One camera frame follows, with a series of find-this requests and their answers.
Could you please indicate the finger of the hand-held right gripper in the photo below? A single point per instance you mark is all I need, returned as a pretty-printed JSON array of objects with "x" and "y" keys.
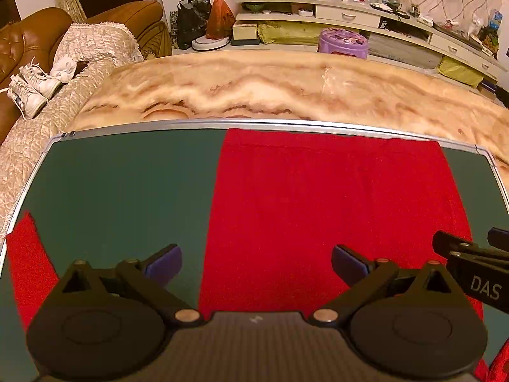
[
  {"x": 500, "y": 238},
  {"x": 465, "y": 248}
]

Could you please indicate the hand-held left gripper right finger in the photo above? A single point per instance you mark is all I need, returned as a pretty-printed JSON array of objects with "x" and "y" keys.
[{"x": 348, "y": 264}]

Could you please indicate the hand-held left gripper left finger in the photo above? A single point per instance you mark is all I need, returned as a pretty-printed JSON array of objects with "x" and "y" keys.
[{"x": 167, "y": 260}]

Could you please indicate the small green cushion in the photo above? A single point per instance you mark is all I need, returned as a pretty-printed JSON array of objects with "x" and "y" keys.
[{"x": 460, "y": 71}]

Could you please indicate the white sneaker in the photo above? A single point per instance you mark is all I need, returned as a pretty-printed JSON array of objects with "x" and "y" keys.
[
  {"x": 28, "y": 97},
  {"x": 39, "y": 79}
]

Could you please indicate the white crumpled cloth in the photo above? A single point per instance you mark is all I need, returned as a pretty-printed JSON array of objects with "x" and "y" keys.
[{"x": 63, "y": 69}]

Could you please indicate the white robot vacuum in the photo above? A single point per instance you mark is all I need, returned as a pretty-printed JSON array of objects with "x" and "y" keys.
[{"x": 210, "y": 43}]

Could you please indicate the purple plastic stool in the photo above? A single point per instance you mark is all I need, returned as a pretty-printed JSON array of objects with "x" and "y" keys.
[{"x": 342, "y": 41}]

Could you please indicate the cream quilted sofa cover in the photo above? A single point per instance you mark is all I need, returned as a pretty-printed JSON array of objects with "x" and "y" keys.
[{"x": 95, "y": 43}]

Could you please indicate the large green cushion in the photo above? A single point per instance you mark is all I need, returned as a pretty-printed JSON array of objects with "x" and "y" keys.
[{"x": 290, "y": 32}]

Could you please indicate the black bag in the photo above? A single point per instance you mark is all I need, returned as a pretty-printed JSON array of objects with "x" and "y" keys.
[{"x": 193, "y": 22}]

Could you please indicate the beige box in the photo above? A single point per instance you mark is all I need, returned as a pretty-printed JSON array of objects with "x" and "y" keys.
[{"x": 244, "y": 32}]

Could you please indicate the orange plastic bag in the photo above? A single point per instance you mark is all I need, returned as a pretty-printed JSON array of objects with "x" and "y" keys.
[{"x": 218, "y": 18}]

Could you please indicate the white television cabinet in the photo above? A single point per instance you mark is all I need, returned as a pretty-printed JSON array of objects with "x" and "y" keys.
[{"x": 346, "y": 16}]

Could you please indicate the brown leather sofa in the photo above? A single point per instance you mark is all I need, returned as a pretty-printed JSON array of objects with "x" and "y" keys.
[{"x": 32, "y": 36}]

